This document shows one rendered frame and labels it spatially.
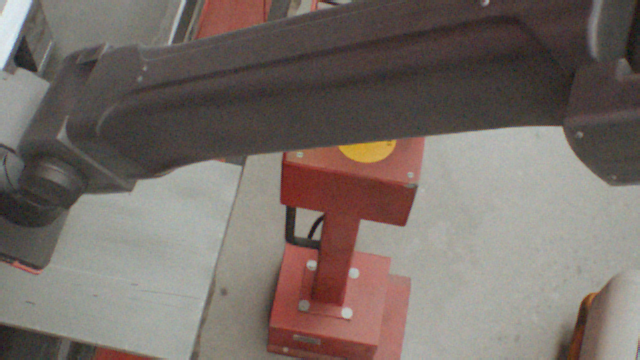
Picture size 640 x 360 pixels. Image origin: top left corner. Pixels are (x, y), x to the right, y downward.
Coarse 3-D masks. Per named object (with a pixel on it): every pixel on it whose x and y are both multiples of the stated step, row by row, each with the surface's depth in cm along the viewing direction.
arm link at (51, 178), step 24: (0, 72) 58; (24, 72) 58; (0, 96) 57; (24, 96) 58; (0, 120) 57; (24, 120) 58; (0, 144) 57; (24, 168) 57; (48, 168) 53; (72, 168) 53; (48, 192) 55; (72, 192) 54
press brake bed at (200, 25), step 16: (208, 0) 119; (224, 0) 128; (240, 0) 141; (256, 0) 156; (272, 0) 175; (288, 0) 208; (192, 16) 111; (208, 16) 120; (224, 16) 131; (240, 16) 144; (256, 16) 160; (272, 16) 206; (192, 32) 113; (208, 32) 122; (224, 160) 159; (240, 160) 190; (80, 352) 92; (96, 352) 99; (112, 352) 106; (192, 352) 176
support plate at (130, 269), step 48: (144, 192) 81; (192, 192) 81; (96, 240) 78; (144, 240) 79; (192, 240) 79; (0, 288) 76; (48, 288) 76; (96, 288) 76; (144, 288) 77; (192, 288) 77; (96, 336) 75; (144, 336) 75; (192, 336) 75
